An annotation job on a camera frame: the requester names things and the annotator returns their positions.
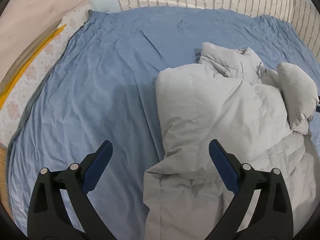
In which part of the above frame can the white puffer jacket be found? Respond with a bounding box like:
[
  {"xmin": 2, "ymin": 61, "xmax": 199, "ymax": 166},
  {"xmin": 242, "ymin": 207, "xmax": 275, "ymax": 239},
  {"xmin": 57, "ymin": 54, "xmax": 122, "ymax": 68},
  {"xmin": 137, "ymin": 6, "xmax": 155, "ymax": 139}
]
[{"xmin": 143, "ymin": 42, "xmax": 319, "ymax": 239}]

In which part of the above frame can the floral white mattress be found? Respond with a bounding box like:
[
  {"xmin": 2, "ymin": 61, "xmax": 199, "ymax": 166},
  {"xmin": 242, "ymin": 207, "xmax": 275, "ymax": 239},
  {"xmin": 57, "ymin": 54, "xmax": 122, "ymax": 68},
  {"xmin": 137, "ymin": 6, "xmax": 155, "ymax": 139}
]
[{"xmin": 1, "ymin": 5, "xmax": 90, "ymax": 148}]

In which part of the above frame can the yellow mattress edge strip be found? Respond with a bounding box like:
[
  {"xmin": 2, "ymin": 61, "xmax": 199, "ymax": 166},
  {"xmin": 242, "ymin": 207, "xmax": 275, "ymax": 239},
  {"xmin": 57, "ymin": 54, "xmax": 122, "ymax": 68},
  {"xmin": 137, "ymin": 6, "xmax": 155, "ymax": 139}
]
[{"xmin": 1, "ymin": 21, "xmax": 67, "ymax": 108}]

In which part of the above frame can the blue bed sheet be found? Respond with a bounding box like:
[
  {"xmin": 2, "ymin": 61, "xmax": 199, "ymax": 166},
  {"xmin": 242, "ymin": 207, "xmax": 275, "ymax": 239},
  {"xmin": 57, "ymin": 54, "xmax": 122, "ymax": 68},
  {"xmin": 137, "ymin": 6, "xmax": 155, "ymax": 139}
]
[{"xmin": 7, "ymin": 7, "xmax": 319, "ymax": 239}]

